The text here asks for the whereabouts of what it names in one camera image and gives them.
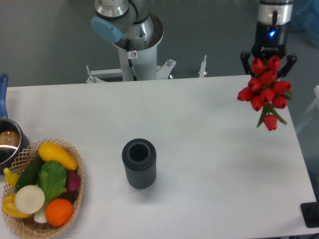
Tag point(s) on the green lettuce leaf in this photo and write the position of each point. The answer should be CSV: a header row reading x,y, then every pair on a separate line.
x,y
52,180

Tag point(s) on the yellow bell pepper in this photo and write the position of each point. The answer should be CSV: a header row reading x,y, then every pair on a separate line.
x,y
10,209

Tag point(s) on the white round onion slice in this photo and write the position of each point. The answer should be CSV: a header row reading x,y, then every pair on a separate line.
x,y
29,199

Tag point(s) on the yellow squash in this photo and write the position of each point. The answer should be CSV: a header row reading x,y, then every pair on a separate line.
x,y
50,151

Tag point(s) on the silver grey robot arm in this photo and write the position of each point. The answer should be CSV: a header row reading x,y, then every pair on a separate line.
x,y
136,33

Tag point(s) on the white leek stalk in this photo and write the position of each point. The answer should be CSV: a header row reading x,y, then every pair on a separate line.
x,y
39,216

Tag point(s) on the blue plastic bag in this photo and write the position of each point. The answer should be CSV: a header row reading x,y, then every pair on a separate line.
x,y
305,18

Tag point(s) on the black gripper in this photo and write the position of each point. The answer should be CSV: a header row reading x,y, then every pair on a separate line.
x,y
271,35

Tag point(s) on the orange fruit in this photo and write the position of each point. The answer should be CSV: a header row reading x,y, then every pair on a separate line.
x,y
58,212

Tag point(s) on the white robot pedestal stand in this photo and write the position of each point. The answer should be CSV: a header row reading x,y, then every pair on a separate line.
x,y
136,65

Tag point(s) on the dark grey ribbed vase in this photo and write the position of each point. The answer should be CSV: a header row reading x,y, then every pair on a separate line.
x,y
139,158

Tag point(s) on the blue handled saucepan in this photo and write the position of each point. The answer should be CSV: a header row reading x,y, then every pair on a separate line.
x,y
12,138

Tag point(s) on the red tulip bouquet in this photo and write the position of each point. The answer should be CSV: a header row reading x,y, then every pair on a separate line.
x,y
266,92

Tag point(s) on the purple red onion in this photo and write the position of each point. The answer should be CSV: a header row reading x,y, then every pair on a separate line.
x,y
73,181

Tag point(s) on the woven wicker basket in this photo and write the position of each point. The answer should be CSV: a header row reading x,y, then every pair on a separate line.
x,y
28,228

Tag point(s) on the green cucumber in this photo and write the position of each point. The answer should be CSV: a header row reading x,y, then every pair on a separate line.
x,y
30,174

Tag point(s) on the black device at table edge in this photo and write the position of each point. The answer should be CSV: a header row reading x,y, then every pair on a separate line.
x,y
310,212

